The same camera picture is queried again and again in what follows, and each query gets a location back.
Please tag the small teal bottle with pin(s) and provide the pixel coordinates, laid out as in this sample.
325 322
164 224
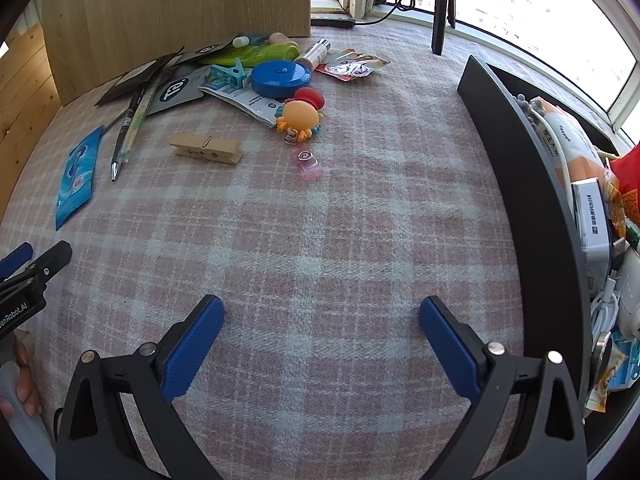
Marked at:
247 40

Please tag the pink badge clip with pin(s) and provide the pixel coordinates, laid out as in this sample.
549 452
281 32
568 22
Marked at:
309 167

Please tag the green cream tube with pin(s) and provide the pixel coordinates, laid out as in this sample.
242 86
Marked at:
265 52

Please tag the black tripod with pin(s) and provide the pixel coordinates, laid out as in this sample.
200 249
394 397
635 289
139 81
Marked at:
439 20

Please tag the black power strip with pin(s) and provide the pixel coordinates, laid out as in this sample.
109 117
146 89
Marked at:
332 22

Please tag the small beige bottle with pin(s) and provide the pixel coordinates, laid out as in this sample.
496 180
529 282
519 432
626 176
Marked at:
282 39

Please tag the black cards with labels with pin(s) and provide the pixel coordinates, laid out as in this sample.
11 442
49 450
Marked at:
125 84

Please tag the white blue printed packet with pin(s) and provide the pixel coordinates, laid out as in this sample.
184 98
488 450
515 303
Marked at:
250 106

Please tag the white plug-in device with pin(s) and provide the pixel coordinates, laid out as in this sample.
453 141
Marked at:
631 295

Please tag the metal carabiner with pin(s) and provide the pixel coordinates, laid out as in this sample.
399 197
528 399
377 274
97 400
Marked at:
601 350

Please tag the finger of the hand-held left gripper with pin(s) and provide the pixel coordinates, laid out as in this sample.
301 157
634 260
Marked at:
50 257
17 257

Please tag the blue wet wipe packet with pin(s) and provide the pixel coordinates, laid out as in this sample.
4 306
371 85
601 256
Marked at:
75 180

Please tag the grey bead cluster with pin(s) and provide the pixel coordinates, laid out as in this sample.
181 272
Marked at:
530 110

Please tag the black sachet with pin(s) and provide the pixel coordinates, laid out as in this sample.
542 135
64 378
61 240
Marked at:
205 50

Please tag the blue plastic clip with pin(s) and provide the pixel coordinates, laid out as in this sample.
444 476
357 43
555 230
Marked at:
232 75

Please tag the blue round tape measure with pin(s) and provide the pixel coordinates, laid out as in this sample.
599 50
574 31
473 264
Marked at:
280 79

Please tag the grey sachet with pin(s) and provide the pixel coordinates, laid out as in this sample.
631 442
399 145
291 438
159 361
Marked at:
172 92

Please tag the wooden clothespin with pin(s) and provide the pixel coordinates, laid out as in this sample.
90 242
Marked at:
210 149

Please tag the red white sachet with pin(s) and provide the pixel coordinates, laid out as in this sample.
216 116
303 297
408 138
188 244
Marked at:
350 66

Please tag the wooden chopsticks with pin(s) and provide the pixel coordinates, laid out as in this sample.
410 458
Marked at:
139 115

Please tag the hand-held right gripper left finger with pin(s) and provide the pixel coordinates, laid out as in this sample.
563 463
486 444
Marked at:
192 345

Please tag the white grey box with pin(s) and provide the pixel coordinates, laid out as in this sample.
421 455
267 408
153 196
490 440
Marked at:
590 230

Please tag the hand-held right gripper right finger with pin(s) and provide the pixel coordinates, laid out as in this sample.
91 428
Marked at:
450 345

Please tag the light wooden panel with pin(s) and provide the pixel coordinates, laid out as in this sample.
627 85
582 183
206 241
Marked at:
175 0

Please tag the person's left hand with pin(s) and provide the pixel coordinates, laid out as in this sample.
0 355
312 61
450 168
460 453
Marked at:
27 390

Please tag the orange yellow sachet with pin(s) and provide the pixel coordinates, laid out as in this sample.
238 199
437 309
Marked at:
607 380

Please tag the orange white tissue pack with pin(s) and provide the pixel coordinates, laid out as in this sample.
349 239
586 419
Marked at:
570 145

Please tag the black container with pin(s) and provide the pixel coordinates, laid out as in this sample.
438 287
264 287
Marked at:
525 210

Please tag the small white cosmetic bottle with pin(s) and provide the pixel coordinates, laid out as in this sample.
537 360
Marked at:
315 52

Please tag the black pen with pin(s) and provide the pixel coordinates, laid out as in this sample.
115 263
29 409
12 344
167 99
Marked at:
125 130

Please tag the red pouch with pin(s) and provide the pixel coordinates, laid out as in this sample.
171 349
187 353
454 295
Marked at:
627 170

